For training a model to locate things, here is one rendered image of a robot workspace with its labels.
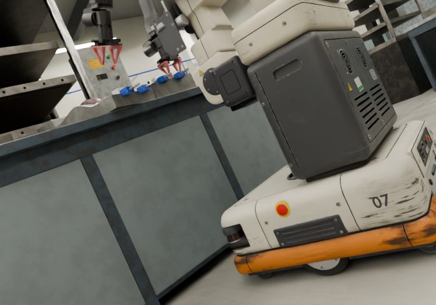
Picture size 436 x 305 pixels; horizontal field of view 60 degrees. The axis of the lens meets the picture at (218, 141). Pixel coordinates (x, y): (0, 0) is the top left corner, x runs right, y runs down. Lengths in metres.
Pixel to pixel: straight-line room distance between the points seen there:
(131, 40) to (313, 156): 9.03
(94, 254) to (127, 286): 0.18
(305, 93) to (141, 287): 0.95
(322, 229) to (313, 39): 0.54
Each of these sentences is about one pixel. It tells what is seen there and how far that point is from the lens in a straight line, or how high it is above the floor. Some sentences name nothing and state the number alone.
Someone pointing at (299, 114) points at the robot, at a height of 0.49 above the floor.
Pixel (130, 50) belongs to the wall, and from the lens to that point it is 9.83.
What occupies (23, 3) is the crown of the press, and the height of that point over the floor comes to 1.81.
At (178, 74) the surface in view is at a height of 0.89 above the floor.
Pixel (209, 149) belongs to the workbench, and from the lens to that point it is 1.83.
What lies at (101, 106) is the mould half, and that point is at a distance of 1.59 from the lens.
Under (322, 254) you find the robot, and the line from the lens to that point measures 1.21.
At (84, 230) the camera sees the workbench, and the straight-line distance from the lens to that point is 1.48.
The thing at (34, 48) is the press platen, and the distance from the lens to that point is 2.64.
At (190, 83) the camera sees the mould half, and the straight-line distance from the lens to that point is 1.93.
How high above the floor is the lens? 0.51
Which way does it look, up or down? level
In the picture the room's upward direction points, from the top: 25 degrees counter-clockwise
